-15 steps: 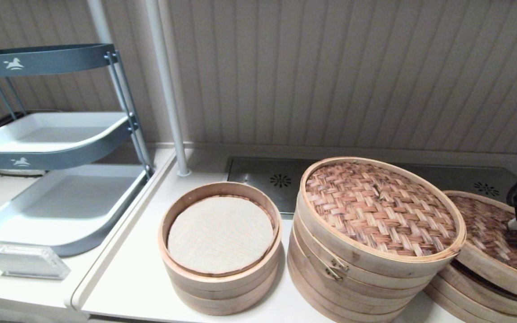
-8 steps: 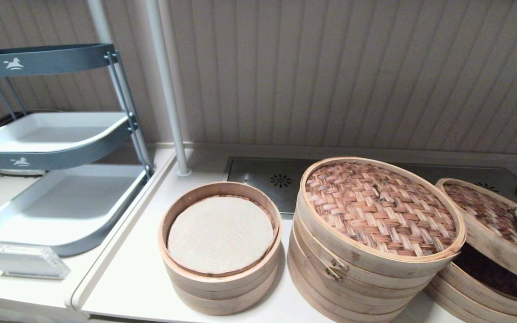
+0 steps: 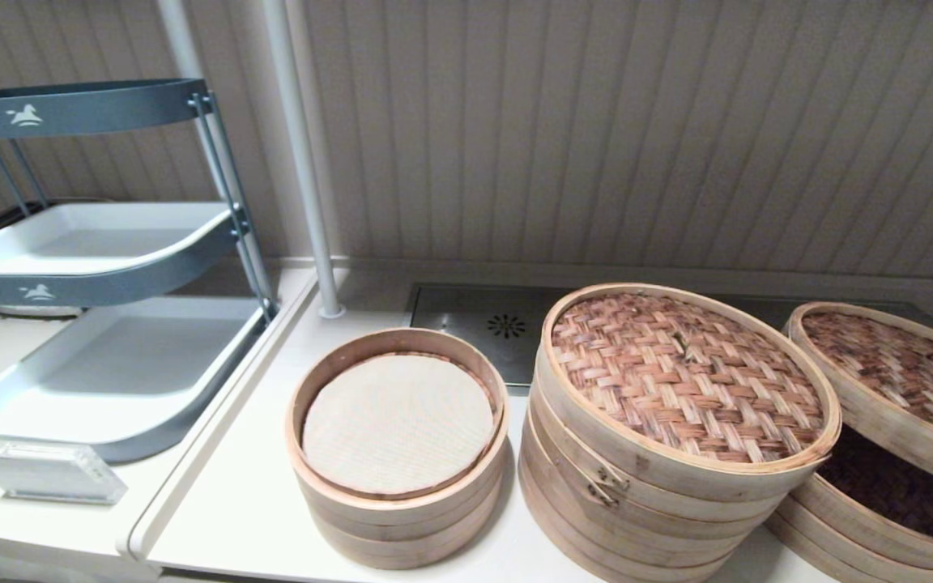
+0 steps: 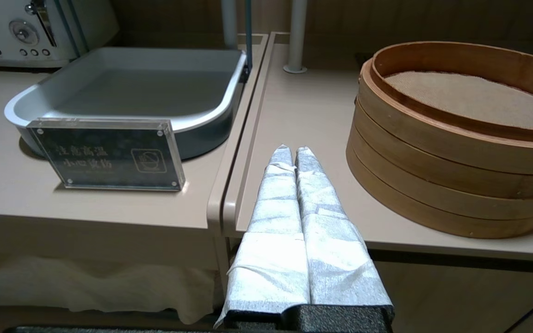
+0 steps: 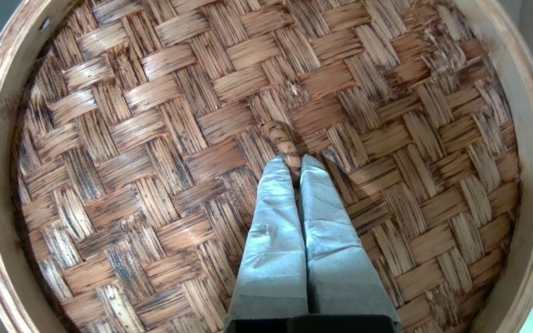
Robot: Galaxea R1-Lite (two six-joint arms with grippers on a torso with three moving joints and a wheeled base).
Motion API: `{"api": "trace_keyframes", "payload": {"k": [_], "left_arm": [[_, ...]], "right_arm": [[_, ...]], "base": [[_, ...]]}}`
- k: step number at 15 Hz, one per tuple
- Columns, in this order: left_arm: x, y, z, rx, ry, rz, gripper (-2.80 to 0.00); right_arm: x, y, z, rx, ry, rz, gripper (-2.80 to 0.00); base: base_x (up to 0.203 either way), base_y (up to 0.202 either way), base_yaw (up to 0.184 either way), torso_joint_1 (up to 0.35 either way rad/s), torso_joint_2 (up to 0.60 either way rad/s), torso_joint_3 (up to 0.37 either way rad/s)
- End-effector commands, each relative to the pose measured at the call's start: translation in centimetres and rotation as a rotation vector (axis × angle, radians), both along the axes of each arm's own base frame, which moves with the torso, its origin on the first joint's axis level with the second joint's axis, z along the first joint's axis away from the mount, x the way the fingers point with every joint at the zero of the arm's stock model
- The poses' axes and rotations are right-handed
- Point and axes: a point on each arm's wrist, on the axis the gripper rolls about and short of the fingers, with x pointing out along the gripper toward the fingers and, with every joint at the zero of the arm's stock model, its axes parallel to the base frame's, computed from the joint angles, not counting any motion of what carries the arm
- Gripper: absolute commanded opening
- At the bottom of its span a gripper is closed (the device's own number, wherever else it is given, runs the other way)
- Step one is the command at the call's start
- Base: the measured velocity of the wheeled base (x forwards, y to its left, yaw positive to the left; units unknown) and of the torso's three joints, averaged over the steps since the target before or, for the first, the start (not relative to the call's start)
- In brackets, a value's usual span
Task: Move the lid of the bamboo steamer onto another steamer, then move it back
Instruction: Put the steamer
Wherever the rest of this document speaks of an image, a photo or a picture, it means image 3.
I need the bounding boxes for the woven bamboo steamer lid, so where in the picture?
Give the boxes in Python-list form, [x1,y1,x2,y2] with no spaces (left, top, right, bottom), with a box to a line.
[784,301,933,495]

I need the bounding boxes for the large bamboo steamer basket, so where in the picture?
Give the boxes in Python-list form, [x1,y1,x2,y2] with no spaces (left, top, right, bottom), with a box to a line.
[525,381,795,557]
[518,437,747,583]
[786,425,933,572]
[762,510,933,583]

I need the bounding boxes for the middle bamboo steamer stack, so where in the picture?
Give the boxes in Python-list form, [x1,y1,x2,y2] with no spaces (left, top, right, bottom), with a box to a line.
[535,283,842,503]

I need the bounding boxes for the round white steamer liner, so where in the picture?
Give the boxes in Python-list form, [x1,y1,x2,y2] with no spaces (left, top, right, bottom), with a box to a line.
[302,354,496,497]

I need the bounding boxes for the small bamboo steamer basket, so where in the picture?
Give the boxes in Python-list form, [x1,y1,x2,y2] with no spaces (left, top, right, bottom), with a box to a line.
[286,327,510,531]
[305,478,508,570]

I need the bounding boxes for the stainless steel vented panel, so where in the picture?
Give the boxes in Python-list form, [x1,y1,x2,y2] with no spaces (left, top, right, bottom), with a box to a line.
[406,283,933,388]

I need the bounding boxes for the grey and white rack tray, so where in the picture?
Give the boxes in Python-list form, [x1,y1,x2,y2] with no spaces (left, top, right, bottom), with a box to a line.
[0,201,250,308]
[0,294,275,464]

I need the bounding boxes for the dark grey curved rack shelf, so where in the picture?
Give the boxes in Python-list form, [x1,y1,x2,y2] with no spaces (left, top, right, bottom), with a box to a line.
[0,77,212,142]

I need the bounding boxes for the clear acrylic sign holder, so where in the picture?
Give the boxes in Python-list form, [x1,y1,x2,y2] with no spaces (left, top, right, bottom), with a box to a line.
[0,439,128,506]

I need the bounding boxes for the grey metal rack frame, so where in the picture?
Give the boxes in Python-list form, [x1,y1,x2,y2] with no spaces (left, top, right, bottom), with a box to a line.
[0,91,279,321]

